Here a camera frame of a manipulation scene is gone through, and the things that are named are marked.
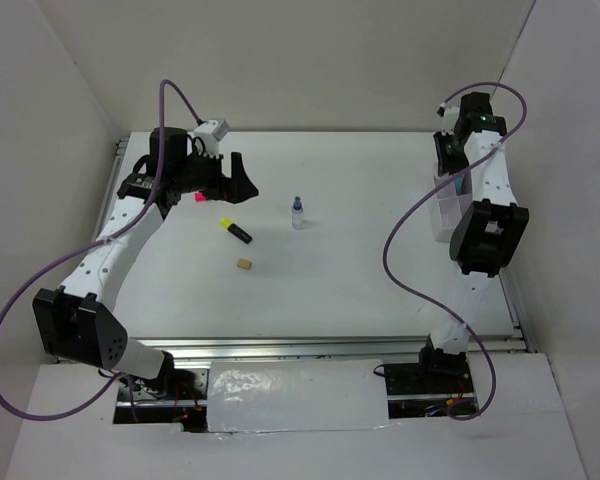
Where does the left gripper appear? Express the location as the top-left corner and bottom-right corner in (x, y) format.
(175, 146), (259, 204)

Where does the light blue highlighter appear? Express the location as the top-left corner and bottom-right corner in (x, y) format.
(454, 175), (466, 195)

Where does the yellow highlighter marker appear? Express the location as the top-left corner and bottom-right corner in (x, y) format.
(221, 217), (253, 244)

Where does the small blue cap bottle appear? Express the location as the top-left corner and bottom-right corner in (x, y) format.
(291, 196), (304, 230)

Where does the tan eraser block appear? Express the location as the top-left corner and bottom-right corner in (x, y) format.
(237, 258), (252, 270)

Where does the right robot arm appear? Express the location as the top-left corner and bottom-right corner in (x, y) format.
(416, 92), (529, 392)

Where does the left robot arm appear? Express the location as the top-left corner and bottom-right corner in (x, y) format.
(32, 119), (259, 399)

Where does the white compartment organizer box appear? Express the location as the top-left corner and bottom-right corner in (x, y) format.
(427, 173), (473, 243)

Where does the white cover plate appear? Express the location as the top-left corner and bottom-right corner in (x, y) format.
(207, 359), (389, 433)

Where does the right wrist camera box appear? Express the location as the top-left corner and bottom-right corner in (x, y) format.
(437, 103), (460, 136)

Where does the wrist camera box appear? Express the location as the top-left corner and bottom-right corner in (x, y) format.
(193, 118), (230, 156)
(437, 103), (460, 136)

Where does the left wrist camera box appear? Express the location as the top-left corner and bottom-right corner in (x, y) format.
(193, 118), (230, 156)

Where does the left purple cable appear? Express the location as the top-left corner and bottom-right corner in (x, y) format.
(0, 78), (204, 426)

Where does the purple cable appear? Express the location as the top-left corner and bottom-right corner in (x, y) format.
(383, 82), (529, 422)
(0, 78), (204, 426)

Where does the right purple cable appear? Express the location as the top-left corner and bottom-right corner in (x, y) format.
(383, 82), (529, 422)

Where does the aluminium rail frame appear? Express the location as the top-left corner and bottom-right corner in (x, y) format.
(54, 132), (539, 361)

